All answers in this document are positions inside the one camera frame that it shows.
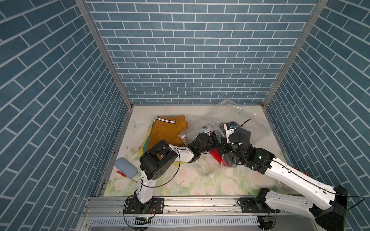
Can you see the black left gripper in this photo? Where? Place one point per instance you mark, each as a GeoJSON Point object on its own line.
{"type": "Point", "coordinates": [213, 143]}

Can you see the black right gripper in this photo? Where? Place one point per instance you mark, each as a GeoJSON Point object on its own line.
{"type": "Point", "coordinates": [222, 148]}

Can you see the clear plastic vacuum bag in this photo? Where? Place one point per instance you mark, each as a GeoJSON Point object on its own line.
{"type": "Point", "coordinates": [250, 156]}

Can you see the brown garment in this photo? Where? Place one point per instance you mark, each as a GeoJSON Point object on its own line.
{"type": "Point", "coordinates": [171, 120]}

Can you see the dark green garment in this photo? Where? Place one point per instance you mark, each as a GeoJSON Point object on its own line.
{"type": "Point", "coordinates": [146, 140]}

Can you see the neon yellow garment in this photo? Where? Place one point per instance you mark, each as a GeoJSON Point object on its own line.
{"type": "Point", "coordinates": [163, 131]}

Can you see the black garment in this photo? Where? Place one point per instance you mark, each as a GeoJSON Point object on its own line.
{"type": "Point", "coordinates": [233, 136]}

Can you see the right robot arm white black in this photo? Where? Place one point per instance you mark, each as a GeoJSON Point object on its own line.
{"type": "Point", "coordinates": [325, 204]}

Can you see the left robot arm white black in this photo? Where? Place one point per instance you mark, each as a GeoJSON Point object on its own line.
{"type": "Point", "coordinates": [157, 160]}

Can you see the red folded garment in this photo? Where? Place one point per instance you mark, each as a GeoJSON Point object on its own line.
{"type": "Point", "coordinates": [224, 160]}

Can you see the grey blue small object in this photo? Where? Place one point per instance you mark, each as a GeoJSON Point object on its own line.
{"type": "Point", "coordinates": [127, 168]}

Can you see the red capped small pen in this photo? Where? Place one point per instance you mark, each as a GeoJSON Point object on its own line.
{"type": "Point", "coordinates": [123, 175]}

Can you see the cup of coloured clips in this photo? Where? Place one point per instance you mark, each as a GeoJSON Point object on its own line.
{"type": "Point", "coordinates": [305, 173]}

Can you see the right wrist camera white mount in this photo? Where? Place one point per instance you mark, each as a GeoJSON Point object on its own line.
{"type": "Point", "coordinates": [232, 127]}

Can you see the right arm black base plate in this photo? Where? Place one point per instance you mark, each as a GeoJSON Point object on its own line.
{"type": "Point", "coordinates": [251, 205]}

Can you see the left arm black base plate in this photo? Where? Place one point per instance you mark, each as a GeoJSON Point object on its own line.
{"type": "Point", "coordinates": [134, 206]}

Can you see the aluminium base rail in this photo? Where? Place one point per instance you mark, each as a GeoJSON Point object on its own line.
{"type": "Point", "coordinates": [107, 213]}

